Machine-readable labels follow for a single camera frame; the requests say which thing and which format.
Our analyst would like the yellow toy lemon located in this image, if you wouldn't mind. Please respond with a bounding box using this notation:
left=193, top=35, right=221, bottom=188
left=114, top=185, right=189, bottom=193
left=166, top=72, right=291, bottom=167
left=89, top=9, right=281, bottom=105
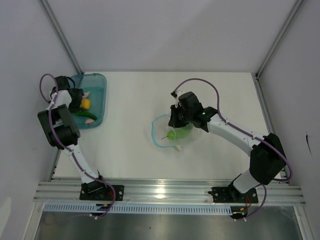
left=80, top=98, right=91, bottom=110

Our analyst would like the green toy bell pepper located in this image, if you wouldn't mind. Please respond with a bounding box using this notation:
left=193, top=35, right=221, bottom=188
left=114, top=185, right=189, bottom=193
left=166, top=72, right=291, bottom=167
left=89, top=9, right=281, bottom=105
left=161, top=130, right=177, bottom=140

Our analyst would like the clear zip top bag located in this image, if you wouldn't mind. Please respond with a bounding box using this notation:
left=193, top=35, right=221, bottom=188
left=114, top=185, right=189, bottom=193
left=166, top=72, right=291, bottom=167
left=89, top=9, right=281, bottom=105
left=151, top=114, right=203, bottom=152

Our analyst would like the light green toy cucumber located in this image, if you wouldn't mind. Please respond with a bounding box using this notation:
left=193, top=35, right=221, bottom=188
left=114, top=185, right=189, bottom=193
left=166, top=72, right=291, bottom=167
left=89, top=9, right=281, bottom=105
left=174, top=128, right=193, bottom=139

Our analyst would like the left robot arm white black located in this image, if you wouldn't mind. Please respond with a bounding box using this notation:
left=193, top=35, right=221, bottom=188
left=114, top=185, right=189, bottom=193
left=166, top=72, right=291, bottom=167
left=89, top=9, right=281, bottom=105
left=37, top=75, right=116, bottom=201

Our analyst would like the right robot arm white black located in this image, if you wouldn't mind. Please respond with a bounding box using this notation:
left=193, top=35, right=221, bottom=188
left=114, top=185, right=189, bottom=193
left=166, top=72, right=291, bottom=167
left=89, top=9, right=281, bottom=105
left=168, top=91, right=286, bottom=202

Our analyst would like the pink toy food piece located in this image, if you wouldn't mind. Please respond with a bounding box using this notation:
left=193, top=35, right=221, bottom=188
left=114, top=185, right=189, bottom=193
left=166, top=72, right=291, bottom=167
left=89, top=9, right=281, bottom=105
left=84, top=119, right=94, bottom=124

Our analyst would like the purple toy eggplant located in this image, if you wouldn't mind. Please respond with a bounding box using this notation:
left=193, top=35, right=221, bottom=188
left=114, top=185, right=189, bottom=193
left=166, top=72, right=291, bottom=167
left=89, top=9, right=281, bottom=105
left=82, top=91, right=91, bottom=99

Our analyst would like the dark green toy chili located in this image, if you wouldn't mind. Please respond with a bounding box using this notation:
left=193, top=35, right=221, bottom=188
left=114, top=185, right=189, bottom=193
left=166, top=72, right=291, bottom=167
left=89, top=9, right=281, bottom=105
left=75, top=111, right=98, bottom=121

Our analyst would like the teal plastic bin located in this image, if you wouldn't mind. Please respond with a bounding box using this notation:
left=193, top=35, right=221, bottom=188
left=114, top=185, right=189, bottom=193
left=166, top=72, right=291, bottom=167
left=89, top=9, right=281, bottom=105
left=67, top=73, right=107, bottom=129

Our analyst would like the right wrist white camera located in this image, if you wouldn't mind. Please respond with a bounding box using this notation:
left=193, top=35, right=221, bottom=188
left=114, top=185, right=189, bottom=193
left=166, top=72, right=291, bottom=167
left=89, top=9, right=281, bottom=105
left=170, top=90, right=184, bottom=100

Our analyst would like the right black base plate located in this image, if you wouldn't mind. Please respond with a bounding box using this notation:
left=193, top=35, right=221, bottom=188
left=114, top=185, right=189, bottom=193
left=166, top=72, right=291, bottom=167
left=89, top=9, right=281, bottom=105
left=207, top=186, right=259, bottom=204

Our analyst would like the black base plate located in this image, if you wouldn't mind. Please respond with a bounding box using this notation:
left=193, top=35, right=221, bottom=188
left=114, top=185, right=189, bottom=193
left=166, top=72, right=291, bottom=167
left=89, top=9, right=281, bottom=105
left=207, top=186, right=259, bottom=204
left=79, top=181, right=125, bottom=202

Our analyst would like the left aluminium frame post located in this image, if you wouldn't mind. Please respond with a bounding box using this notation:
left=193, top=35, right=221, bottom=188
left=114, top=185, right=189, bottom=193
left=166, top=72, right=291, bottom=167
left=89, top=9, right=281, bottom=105
left=38, top=0, right=84, bottom=74

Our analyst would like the aluminium frame post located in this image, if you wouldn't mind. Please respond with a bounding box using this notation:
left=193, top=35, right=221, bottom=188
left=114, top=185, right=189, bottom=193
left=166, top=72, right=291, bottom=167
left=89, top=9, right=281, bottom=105
left=38, top=0, right=84, bottom=74
left=255, top=0, right=307, bottom=80

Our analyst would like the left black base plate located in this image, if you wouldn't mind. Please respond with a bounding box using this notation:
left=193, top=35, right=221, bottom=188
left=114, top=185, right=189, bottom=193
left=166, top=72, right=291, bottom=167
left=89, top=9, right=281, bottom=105
left=79, top=181, right=125, bottom=202

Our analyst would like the aluminium mounting rail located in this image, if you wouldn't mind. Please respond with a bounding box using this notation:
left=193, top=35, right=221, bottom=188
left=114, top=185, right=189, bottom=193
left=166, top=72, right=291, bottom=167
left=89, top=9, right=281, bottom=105
left=33, top=177, right=306, bottom=207

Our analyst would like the white slotted cable duct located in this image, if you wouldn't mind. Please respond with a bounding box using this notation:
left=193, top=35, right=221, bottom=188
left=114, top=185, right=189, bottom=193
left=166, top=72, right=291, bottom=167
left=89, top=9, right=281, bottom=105
left=43, top=202, right=232, bottom=216

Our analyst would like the right aluminium frame post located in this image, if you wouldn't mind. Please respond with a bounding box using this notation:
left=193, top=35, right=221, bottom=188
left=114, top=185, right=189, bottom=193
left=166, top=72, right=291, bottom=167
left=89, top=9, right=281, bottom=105
left=255, top=0, right=307, bottom=80

